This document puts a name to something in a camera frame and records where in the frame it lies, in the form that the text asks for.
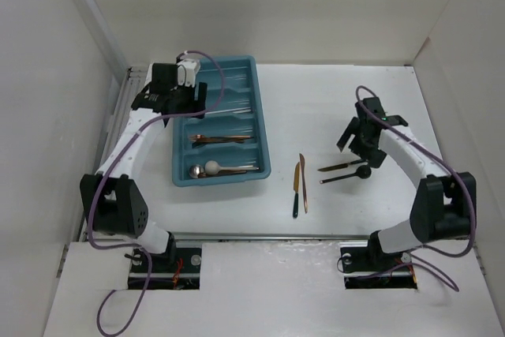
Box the black spoon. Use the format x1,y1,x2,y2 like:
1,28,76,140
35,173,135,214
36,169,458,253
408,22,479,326
319,165,372,185

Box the white spoon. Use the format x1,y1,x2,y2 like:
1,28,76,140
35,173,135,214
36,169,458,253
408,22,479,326
204,160,259,174

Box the silver spoon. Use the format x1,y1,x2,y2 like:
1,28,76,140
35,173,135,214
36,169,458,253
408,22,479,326
189,164,205,179

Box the copper spoon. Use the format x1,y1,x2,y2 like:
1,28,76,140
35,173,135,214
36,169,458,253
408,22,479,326
196,170,256,178

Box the copper fork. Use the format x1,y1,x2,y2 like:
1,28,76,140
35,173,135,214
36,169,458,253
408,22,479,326
190,137,251,144

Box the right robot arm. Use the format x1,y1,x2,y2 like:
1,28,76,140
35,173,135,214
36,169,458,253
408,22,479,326
337,96,477,273

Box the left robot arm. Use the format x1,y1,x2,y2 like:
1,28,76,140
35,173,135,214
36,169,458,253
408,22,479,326
80,59,207,271

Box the blue plastic cutlery tray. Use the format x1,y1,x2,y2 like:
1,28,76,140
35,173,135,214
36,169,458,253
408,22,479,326
172,55,271,187

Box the copper knife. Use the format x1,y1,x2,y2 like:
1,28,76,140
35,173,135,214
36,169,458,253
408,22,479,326
299,153,309,214

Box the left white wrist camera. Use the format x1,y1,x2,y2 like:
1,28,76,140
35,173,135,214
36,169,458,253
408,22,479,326
177,58,200,88

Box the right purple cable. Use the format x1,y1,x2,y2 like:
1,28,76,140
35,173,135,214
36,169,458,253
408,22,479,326
354,84,477,293

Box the purple cable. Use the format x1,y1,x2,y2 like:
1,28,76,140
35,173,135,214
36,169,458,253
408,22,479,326
87,49,226,335
354,84,477,293

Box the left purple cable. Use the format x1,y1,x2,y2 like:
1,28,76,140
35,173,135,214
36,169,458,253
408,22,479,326
87,49,226,335

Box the gold knife green handle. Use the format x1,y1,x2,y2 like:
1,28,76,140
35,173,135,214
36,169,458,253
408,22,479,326
292,163,301,219

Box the front aluminium rail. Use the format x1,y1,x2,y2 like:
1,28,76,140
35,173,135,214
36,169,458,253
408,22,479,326
174,232,368,242

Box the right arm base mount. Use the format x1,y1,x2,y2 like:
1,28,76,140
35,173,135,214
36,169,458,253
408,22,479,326
338,245,417,290

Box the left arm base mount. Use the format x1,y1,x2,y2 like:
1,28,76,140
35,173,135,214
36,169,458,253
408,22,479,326
124,241,203,290

